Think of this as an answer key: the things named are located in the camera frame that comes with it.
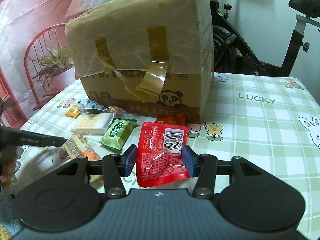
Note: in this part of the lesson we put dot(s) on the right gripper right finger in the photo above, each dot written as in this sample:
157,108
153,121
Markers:
202,166

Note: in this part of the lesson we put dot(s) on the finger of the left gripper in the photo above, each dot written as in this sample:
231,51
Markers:
37,139

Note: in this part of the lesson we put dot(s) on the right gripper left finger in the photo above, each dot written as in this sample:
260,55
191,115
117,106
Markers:
115,166

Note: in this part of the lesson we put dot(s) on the green snack packet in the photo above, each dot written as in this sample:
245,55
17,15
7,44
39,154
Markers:
118,133

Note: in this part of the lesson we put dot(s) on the brown orange snack bar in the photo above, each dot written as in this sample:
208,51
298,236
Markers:
77,146

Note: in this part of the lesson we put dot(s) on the white cracker packet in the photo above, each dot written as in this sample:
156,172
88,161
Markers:
92,124

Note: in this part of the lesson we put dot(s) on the small yellow snack packet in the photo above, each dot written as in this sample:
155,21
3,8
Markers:
74,111

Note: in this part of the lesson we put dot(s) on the blue white snack packet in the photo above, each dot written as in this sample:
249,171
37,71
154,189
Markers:
90,106

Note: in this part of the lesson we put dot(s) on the person's left hand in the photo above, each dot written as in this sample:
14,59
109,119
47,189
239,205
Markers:
9,163

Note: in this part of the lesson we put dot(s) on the small red snack packet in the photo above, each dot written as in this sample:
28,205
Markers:
178,120

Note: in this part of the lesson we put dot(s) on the red printed backdrop sheet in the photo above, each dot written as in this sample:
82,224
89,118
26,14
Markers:
34,61

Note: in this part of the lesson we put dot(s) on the checkered cartoon tablecloth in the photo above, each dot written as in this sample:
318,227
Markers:
272,122

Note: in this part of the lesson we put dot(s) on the black exercise bike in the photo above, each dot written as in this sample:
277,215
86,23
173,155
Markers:
266,26

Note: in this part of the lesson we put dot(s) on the cardboard box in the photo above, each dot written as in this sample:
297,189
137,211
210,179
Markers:
148,57

